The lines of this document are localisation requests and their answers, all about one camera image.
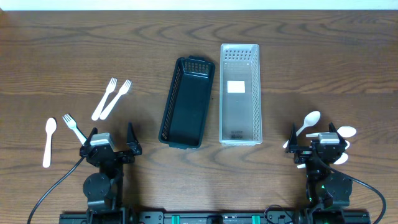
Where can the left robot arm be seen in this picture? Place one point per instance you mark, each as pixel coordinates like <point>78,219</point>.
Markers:
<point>104,189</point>

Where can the clear plastic basket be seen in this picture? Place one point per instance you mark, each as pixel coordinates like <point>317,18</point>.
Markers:
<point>240,113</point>

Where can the white label in basket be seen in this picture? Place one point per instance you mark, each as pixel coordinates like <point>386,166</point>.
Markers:
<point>236,86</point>

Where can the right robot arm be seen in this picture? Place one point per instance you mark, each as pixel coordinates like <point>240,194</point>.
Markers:
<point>327,191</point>

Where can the black plastic basket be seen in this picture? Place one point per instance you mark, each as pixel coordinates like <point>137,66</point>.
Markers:
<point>187,104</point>

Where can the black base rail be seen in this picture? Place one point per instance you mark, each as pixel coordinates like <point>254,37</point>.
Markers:
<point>271,216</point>

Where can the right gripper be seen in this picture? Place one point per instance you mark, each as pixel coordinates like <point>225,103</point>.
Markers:
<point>305,154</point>

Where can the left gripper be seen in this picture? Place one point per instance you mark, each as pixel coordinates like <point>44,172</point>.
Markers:
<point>116,154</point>

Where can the white plastic spoon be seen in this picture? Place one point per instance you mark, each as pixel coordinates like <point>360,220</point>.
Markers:
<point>50,128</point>
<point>347,144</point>
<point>341,160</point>
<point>310,120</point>
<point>343,131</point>

